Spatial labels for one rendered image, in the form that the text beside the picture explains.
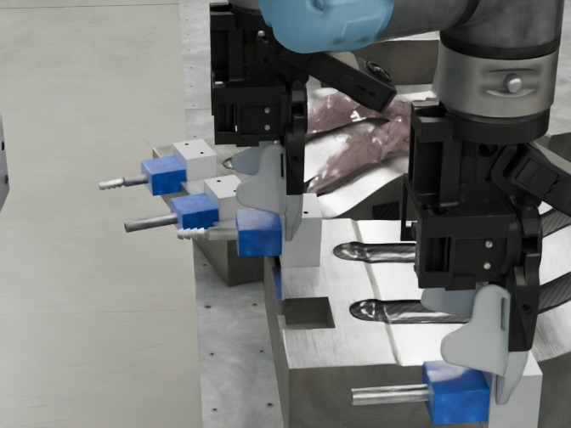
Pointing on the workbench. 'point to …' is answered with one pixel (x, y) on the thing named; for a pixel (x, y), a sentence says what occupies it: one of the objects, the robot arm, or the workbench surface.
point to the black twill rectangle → (387, 211)
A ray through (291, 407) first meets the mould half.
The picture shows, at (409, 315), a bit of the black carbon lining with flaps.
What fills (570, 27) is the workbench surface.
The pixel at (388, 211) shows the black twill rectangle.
